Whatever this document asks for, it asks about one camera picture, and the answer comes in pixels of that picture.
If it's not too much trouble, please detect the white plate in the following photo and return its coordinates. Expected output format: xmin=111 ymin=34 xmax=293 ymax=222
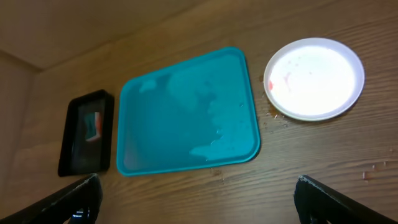
xmin=263 ymin=37 xmax=366 ymax=121

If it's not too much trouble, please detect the black water tray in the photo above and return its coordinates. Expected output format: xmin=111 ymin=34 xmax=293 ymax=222
xmin=58 ymin=90 xmax=114 ymax=177

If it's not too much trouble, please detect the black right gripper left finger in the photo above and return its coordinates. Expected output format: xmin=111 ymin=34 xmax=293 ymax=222
xmin=1 ymin=173 xmax=103 ymax=224

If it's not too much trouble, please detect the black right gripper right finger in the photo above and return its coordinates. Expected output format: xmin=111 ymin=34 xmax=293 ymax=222
xmin=294 ymin=175 xmax=397 ymax=224

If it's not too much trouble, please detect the teal plastic tray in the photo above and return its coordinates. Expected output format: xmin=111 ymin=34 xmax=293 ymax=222
xmin=116 ymin=47 xmax=261 ymax=177

